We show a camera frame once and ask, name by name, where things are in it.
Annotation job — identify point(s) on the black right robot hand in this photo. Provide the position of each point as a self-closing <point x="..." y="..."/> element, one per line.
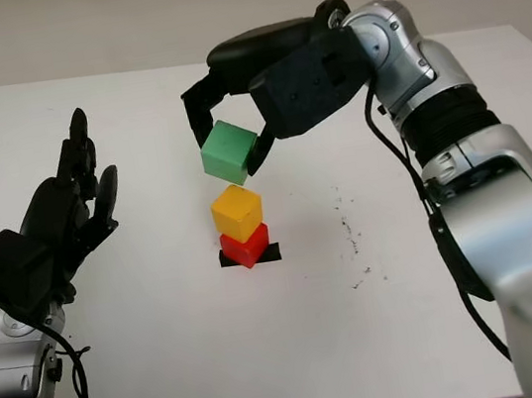
<point x="259" y="50"/>

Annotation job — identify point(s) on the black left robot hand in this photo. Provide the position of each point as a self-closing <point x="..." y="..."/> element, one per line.
<point x="58" y="215"/>

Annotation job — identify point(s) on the green wooden cube block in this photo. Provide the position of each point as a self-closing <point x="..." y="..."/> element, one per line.
<point x="226" y="152"/>

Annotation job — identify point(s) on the yellow wooden cube block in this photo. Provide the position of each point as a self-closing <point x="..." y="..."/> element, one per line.
<point x="235" y="213"/>

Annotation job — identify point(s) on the red wooden cube block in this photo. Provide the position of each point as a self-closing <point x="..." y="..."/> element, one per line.
<point x="253" y="248"/>

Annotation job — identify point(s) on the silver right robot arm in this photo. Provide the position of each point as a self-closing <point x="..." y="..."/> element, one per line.
<point x="497" y="204"/>

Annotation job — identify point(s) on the black tape strip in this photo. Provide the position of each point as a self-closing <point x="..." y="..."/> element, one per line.
<point x="273" y="253"/>

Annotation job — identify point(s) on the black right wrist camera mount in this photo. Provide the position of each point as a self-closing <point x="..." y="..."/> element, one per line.
<point x="309" y="87"/>

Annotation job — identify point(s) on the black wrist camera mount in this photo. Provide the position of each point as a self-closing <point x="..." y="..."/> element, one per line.
<point x="309" y="87"/>
<point x="11" y="272"/>

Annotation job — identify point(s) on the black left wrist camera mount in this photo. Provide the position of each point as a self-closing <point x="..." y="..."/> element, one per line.
<point x="11" y="272"/>

